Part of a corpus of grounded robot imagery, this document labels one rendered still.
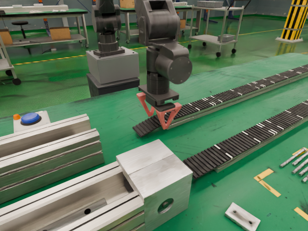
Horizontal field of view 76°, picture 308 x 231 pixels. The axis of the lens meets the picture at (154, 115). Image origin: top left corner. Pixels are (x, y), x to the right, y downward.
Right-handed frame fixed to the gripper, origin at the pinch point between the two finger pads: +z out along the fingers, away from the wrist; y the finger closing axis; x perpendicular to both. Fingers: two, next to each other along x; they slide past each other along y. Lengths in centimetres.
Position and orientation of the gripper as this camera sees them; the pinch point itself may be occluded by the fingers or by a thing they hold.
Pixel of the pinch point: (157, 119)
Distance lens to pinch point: 56.0
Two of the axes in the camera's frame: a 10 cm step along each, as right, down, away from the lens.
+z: 0.0, 8.5, 5.2
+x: 8.5, -2.8, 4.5
